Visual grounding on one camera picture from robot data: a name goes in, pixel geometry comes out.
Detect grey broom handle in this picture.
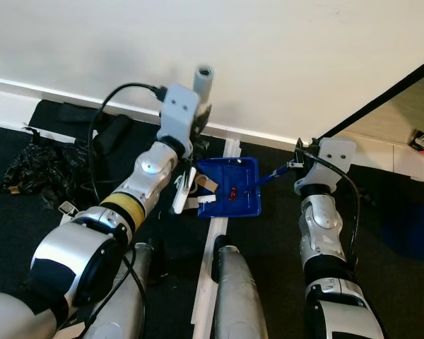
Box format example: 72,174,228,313
193,64,216,100

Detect blue long-handled dustpan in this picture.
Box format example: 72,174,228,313
194,156,301,218

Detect black floor mat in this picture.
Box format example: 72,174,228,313
0,99,230,339

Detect wide white floor strip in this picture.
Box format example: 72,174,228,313
191,138,241,339

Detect brown cardboard piece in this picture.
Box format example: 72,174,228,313
198,174,220,191

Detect white plastic piece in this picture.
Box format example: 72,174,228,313
172,168,196,215

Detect black oblong brush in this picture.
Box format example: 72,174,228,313
95,114,134,155

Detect black crumpled plastic bag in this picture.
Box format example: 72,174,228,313
1,140,93,202

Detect blue round waste bin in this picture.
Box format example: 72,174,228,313
382,180,424,263

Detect white baseboard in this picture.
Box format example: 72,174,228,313
0,76,319,145

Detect black flat pad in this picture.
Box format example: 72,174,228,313
57,105,100,124

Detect silver right robot leg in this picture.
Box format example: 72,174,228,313
213,237,269,339

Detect silver robot leg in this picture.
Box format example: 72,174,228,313
85,244,156,339
213,237,269,339

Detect silver left robot leg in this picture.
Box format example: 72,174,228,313
85,244,156,339

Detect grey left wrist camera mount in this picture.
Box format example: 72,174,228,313
159,83,202,142

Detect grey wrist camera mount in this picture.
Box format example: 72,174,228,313
310,138,358,186
159,83,202,142

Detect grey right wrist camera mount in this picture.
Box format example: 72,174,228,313
310,138,358,186

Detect black door frame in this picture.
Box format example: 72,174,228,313
318,53,424,142

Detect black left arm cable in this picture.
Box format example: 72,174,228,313
87,83,167,206

